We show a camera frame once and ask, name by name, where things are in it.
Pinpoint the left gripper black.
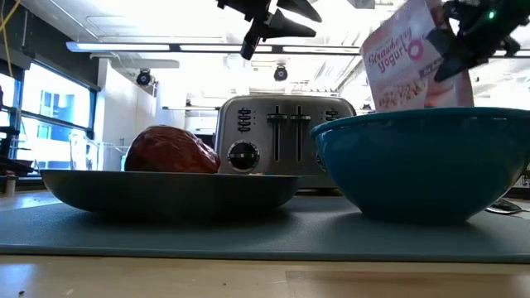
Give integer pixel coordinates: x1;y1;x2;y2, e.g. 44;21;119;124
217;0;323;61

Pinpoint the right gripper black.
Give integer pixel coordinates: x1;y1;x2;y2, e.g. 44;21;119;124
426;0;530;83

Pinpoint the pink strawberry yogurt cereal box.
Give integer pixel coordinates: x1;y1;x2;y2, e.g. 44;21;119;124
359;0;475;113

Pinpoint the brown bread roll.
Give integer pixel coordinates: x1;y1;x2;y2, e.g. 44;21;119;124
123;125;221;175

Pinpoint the overhead light bar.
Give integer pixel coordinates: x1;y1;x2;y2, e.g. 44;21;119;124
65;41;362;55

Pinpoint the stainless steel four-slot toaster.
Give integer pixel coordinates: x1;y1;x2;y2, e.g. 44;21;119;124
214;94;357;190

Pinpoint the teal bowl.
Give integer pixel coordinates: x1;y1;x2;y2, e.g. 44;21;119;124
310;107;530;225

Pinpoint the dark grey plate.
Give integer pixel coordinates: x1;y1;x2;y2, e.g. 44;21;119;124
40;168;301;217

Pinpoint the grey placemat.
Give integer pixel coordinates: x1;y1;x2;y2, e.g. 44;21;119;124
0;194;530;264

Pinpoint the clear plastic container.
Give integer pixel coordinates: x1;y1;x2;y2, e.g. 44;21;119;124
69;131;128;171

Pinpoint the large window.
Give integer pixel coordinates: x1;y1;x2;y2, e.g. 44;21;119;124
0;60;99;171

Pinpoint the small white cylinder dark cap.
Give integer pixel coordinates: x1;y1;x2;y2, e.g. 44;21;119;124
3;172;18;198

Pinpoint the yellow cable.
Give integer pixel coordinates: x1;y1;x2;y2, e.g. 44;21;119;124
0;0;22;79

